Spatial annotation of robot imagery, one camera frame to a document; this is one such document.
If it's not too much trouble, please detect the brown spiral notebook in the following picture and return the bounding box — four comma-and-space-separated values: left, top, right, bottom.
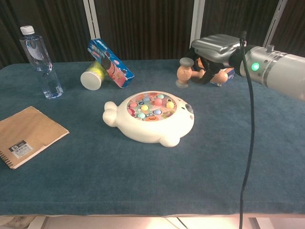
0, 106, 70, 170

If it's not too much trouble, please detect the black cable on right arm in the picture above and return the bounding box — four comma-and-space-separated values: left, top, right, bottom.
239, 30, 254, 229

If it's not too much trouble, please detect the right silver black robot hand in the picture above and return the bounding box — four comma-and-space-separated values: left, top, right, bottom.
188, 34, 247, 86

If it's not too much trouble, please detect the cream fishing game toy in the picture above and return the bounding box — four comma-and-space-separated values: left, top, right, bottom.
102, 90, 195, 148

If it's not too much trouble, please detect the blue table cloth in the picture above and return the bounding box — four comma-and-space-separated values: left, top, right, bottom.
0, 59, 305, 218

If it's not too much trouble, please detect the white frame post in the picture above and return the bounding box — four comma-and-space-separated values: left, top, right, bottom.
263, 0, 288, 48
190, 0, 206, 45
82, 0, 101, 41

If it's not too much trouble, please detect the blue cookie box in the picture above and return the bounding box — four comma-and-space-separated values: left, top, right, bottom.
87, 38, 135, 89

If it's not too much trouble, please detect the clear tennis ball can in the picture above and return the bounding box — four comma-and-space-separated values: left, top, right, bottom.
80, 60, 108, 91

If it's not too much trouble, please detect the clear plastic water bottle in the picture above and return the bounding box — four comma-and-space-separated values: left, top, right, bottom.
19, 25, 64, 100

